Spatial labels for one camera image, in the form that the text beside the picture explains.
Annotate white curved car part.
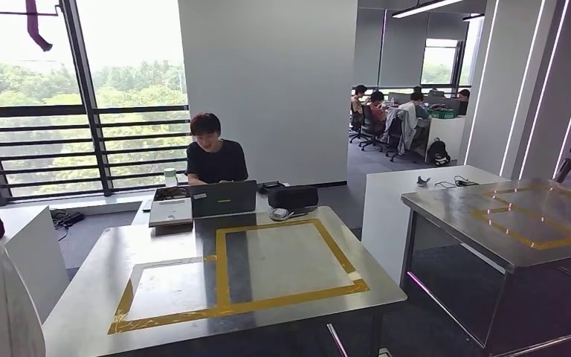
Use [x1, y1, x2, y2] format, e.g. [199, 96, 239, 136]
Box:
[0, 234, 47, 357]

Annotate steel workbench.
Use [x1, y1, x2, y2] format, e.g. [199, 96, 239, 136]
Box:
[400, 178, 571, 357]
[42, 205, 409, 357]

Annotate small black device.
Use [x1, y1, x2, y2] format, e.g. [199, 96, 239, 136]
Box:
[257, 180, 288, 195]

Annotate black carrying case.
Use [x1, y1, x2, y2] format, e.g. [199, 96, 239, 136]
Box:
[266, 184, 320, 212]

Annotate white desk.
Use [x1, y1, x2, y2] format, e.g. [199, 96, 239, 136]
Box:
[424, 114, 467, 162]
[132, 183, 318, 228]

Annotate dark open laptop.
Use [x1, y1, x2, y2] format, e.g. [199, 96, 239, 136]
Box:
[190, 179, 259, 219]

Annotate seated person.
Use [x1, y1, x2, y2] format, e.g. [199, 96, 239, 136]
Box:
[367, 90, 388, 130]
[456, 88, 471, 117]
[184, 112, 250, 187]
[349, 84, 370, 130]
[397, 91, 433, 122]

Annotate black office chair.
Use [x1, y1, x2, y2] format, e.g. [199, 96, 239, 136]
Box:
[348, 109, 367, 145]
[384, 108, 417, 164]
[358, 104, 386, 152]

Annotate white table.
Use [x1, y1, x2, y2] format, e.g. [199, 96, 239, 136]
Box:
[361, 164, 511, 288]
[0, 205, 70, 325]

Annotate white closed laptop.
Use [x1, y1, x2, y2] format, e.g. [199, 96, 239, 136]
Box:
[148, 196, 194, 228]

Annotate grey jacket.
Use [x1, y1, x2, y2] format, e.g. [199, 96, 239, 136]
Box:
[381, 106, 419, 157]

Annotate black backpack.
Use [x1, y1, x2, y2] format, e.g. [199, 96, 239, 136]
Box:
[425, 137, 453, 167]

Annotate black window railing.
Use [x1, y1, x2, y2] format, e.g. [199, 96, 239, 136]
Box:
[0, 0, 192, 208]

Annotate long ceiling light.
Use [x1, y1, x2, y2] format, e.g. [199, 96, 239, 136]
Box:
[391, 0, 465, 19]

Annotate purple hanging ribbon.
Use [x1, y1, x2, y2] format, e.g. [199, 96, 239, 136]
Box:
[0, 0, 54, 54]

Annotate white charger with cable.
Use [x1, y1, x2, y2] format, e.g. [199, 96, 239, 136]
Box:
[268, 207, 309, 222]

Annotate open box of cables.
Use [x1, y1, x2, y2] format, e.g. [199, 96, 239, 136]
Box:
[152, 185, 192, 203]

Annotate black cable with device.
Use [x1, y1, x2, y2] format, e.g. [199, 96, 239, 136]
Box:
[433, 175, 480, 190]

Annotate black power adapters and cables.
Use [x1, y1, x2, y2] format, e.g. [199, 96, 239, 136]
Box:
[50, 208, 86, 243]

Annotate black stanchion post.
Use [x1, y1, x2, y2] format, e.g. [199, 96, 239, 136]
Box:
[553, 157, 571, 184]

